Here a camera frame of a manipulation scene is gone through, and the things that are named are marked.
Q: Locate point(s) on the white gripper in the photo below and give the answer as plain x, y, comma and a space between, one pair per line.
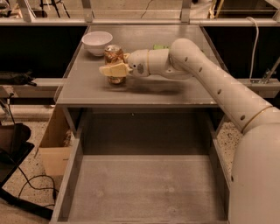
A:
138, 63

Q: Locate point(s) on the orange LaCroix soda can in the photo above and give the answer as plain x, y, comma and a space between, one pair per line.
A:
113, 54

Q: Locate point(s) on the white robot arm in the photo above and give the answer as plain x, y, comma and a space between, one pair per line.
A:
255, 185

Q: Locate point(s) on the grey cabinet with top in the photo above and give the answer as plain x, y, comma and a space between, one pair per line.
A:
85, 86

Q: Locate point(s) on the open grey top drawer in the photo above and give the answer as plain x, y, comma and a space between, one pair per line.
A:
143, 169

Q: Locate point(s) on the green snack bag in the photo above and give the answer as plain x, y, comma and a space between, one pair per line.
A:
159, 47

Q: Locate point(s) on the white ceramic bowl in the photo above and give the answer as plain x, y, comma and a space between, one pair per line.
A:
95, 41

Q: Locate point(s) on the cardboard box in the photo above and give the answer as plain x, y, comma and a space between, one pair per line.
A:
54, 148

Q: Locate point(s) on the black equipment base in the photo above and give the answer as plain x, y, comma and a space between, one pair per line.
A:
14, 148

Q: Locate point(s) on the metal railing frame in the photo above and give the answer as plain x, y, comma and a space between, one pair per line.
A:
141, 12

